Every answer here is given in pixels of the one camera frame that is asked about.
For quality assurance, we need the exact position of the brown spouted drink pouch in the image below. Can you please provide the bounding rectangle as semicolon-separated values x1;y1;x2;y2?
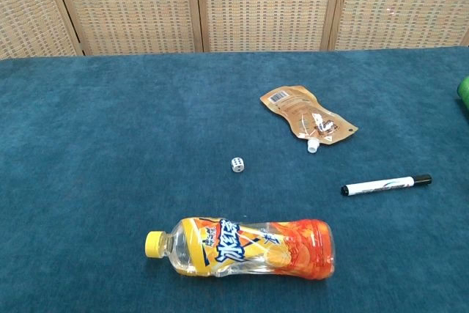
259;85;359;153

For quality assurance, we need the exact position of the orange iced tea bottle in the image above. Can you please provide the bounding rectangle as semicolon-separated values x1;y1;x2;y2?
144;217;336;279

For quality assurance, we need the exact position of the blue table cloth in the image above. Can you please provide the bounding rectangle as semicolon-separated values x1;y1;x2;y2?
0;45;469;313

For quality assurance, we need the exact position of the woven bamboo screen panel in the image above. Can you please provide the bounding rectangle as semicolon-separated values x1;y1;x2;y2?
0;0;84;60
40;0;204;56
185;0;345;53
328;0;469;52

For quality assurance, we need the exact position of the white marker black cap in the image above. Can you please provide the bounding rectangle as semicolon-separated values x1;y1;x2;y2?
340;174;432;197

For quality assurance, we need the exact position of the green chips can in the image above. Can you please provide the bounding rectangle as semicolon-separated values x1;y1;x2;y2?
457;75;469;111

